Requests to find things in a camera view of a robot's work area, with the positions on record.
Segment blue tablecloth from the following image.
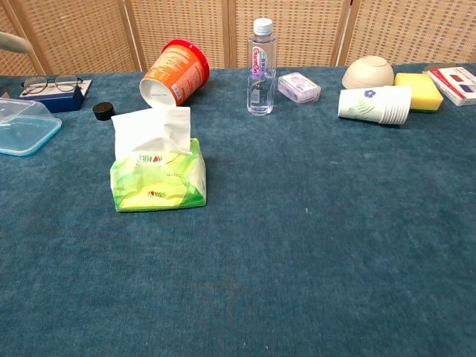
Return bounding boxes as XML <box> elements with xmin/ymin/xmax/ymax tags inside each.
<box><xmin>0</xmin><ymin>62</ymin><xmax>476</xmax><ymax>357</ymax></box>

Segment green tissue pack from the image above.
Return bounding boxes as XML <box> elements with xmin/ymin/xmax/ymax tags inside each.
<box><xmin>109</xmin><ymin>138</ymin><xmax>208</xmax><ymax>213</ymax></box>

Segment white tissue sheet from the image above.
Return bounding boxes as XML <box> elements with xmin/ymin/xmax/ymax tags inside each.
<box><xmin>110</xmin><ymin>106</ymin><xmax>193</xmax><ymax>160</ymax></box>

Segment purple clear soap box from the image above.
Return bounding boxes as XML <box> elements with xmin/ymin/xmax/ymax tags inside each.
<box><xmin>277</xmin><ymin>71</ymin><xmax>322</xmax><ymax>106</ymax></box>

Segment clear plastic water bottle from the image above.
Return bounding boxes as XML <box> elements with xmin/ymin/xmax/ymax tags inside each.
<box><xmin>246</xmin><ymin>17</ymin><xmax>277</xmax><ymax>116</ymax></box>

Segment orange red noodle cup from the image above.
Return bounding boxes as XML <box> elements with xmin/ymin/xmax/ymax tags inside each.
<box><xmin>138</xmin><ymin>39</ymin><xmax>211</xmax><ymax>109</ymax></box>

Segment woven rattan folding screen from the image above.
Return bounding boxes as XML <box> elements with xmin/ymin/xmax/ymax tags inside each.
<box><xmin>0</xmin><ymin>0</ymin><xmax>476</xmax><ymax>77</ymax></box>

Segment black round cap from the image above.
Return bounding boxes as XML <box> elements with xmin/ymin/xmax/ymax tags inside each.
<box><xmin>91</xmin><ymin>101</ymin><xmax>117</xmax><ymax>121</ymax></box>

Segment stack of paper cups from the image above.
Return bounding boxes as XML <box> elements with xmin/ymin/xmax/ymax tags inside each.
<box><xmin>338</xmin><ymin>85</ymin><xmax>413</xmax><ymax>126</ymax></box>

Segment beige upturned bowl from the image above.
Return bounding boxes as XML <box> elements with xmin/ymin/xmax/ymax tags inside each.
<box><xmin>341</xmin><ymin>55</ymin><xmax>395</xmax><ymax>90</ymax></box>

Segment dark blue glasses case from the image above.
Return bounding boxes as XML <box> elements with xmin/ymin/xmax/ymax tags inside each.
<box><xmin>19</xmin><ymin>79</ymin><xmax>92</xmax><ymax>114</ymax></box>

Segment yellow sponge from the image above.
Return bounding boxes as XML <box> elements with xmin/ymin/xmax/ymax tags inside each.
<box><xmin>393</xmin><ymin>72</ymin><xmax>445</xmax><ymax>112</ymax></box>

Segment eyeglasses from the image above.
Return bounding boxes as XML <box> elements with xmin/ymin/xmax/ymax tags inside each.
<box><xmin>22</xmin><ymin>74</ymin><xmax>84</xmax><ymax>94</ymax></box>

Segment clear blue plastic container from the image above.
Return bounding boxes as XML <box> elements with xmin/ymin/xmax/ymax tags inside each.
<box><xmin>0</xmin><ymin>97</ymin><xmax>63</xmax><ymax>158</ymax></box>

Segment white red card box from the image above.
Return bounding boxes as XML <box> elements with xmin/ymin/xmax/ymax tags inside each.
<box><xmin>426</xmin><ymin>66</ymin><xmax>476</xmax><ymax>107</ymax></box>

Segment grey object at edge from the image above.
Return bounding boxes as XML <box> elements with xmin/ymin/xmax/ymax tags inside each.
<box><xmin>0</xmin><ymin>30</ymin><xmax>34</xmax><ymax>54</ymax></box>

